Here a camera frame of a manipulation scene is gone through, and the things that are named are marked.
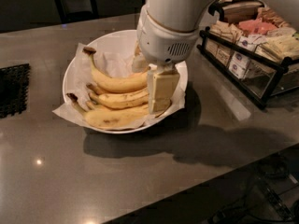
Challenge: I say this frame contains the white bowl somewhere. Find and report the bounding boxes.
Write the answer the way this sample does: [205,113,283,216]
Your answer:
[58,30,188,134]

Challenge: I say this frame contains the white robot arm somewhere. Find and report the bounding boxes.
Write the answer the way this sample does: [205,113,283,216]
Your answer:
[136,0,215,114]

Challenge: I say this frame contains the black condiment rack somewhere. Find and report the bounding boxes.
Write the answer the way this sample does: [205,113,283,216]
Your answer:
[197,0,299,108]

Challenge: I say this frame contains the small partly hidden banana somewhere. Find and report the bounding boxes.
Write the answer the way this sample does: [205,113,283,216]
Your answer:
[86,101,107,110]

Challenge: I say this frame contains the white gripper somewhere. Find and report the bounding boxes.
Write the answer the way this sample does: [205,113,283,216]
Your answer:
[132,6,198,114]

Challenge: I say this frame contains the pink sweetener packets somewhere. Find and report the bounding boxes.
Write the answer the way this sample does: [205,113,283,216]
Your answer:
[238,19,277,35]

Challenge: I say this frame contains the hidden back yellow banana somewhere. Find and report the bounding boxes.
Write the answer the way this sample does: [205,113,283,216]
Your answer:
[86,83,107,95]

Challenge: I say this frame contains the white paper liner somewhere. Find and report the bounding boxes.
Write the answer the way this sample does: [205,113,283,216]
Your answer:
[53,35,188,133]

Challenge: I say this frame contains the black grid mat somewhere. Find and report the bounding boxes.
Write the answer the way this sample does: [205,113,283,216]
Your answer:
[0,63,30,119]

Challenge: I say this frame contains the brown napkin stack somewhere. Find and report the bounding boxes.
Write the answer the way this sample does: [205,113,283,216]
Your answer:
[220,1,263,23]

